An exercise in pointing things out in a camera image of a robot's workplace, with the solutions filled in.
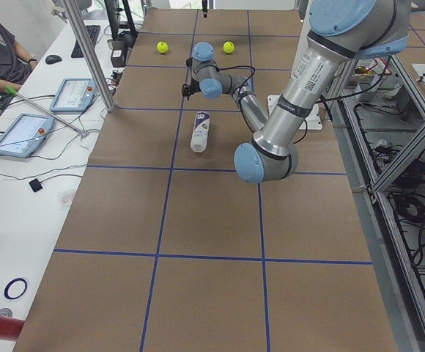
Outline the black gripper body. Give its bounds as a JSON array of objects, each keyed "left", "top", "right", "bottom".
[{"left": 188, "top": 71, "right": 201, "bottom": 92}]

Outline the yellow tennis ball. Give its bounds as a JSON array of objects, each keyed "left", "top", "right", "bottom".
[
  {"left": 156, "top": 41, "right": 169, "bottom": 54},
  {"left": 223, "top": 41, "right": 234, "bottom": 54}
]

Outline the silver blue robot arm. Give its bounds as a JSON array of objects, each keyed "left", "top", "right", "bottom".
[{"left": 182, "top": 0, "right": 410, "bottom": 183}]

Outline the black box with label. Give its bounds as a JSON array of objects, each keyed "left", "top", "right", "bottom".
[{"left": 111, "top": 40, "right": 128, "bottom": 67}]

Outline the black computer monitor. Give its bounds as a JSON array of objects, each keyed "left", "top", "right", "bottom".
[{"left": 104, "top": 0, "right": 138, "bottom": 40}]

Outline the black keyboard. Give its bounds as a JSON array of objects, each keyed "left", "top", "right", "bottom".
[{"left": 70, "top": 24, "right": 102, "bottom": 59}]

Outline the far teach pendant tablet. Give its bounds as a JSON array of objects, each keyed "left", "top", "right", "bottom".
[{"left": 50, "top": 78, "right": 97, "bottom": 114}]

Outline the teach pendant tablet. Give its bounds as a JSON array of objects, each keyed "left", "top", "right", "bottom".
[
  {"left": 50, "top": 78, "right": 97, "bottom": 114},
  {"left": 0, "top": 113, "right": 55, "bottom": 158}
]

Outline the black computer mouse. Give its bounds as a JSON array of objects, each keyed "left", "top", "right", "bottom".
[{"left": 45, "top": 54, "right": 62, "bottom": 65}]

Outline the near teach pendant tablet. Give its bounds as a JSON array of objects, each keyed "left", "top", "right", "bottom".
[{"left": 0, "top": 113, "right": 55, "bottom": 158}]

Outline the small black square pad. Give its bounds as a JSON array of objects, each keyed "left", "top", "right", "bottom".
[{"left": 29, "top": 178, "right": 43, "bottom": 193}]

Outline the seated person grey shirt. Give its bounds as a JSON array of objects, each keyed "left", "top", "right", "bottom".
[{"left": 0, "top": 9, "right": 40, "bottom": 111}]

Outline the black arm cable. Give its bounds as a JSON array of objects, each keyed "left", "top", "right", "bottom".
[{"left": 212, "top": 65, "right": 256, "bottom": 97}]

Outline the aluminium frame post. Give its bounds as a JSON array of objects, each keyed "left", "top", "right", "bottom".
[{"left": 62, "top": 0, "right": 114, "bottom": 112}]

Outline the metal rod green handle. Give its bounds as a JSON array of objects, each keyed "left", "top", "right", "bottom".
[{"left": 4, "top": 86, "right": 88, "bottom": 137}]

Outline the blue tape ring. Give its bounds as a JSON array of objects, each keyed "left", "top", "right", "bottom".
[{"left": 4, "top": 277, "right": 29, "bottom": 300}]

